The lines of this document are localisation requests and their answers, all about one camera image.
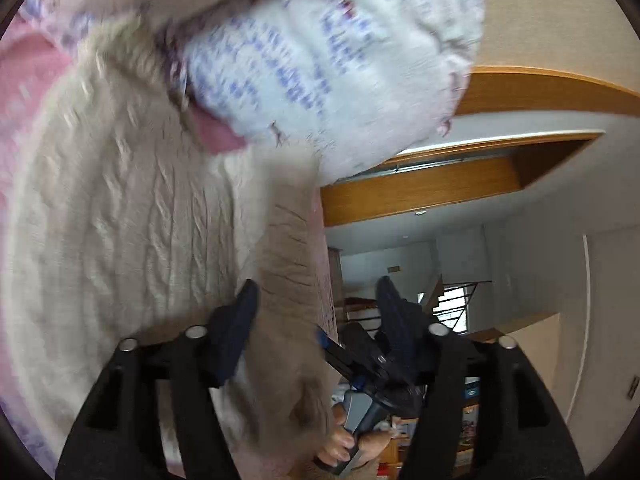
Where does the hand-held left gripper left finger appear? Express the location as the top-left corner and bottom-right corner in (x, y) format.
(55, 278), (261, 480)

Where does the beige cable-knit sweater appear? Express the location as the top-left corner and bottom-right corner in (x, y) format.
(10, 10), (336, 480)

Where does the pink floral pillow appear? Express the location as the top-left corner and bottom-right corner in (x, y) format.
(17, 0), (311, 61)

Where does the person's right hand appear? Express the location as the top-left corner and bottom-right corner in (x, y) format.
(316, 405), (392, 468)

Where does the shelf with colourful boxes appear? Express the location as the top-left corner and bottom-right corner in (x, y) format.
(380, 379), (482, 477)

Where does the pink floral bed sheet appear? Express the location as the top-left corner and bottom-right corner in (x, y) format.
(0, 5), (247, 476)

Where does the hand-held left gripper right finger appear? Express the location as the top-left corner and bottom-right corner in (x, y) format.
(376, 275), (586, 480)

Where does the staircase with black railing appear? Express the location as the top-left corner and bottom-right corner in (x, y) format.
(344, 274), (494, 337)

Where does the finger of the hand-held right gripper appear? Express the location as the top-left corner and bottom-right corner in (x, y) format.
(342, 322), (388, 369)
(315, 328), (372, 387)

